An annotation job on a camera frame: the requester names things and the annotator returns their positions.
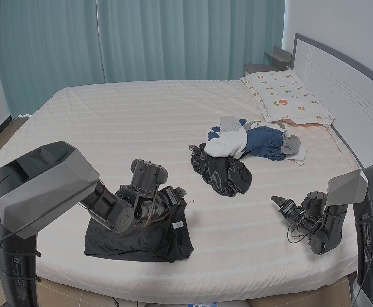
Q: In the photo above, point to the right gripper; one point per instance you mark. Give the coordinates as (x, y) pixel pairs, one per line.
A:
(293, 213)

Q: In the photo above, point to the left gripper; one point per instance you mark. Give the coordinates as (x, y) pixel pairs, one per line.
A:
(180, 193)

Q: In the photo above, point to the black T-shirt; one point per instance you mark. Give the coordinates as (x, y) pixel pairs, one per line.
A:
(160, 241)

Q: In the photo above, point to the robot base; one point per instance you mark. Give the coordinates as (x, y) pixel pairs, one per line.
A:
(202, 305)

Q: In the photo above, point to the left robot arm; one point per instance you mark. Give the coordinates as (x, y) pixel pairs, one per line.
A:
(45, 184)

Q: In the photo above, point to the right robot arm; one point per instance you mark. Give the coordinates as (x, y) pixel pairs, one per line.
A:
(349, 187)

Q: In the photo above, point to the pile of clothes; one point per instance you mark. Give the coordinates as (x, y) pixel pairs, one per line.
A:
(231, 142)

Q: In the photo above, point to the black printed garment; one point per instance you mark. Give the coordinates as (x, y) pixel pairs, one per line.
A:
(221, 177)

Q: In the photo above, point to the bed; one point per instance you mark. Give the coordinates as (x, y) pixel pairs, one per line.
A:
(125, 123)

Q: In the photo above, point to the white printed pillow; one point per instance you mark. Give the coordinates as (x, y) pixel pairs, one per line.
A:
(288, 94)

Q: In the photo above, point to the grey bedside table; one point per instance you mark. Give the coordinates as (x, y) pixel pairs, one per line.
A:
(256, 69)

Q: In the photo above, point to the blue-green curtain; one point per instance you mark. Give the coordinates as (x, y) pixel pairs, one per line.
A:
(189, 27)
(49, 43)

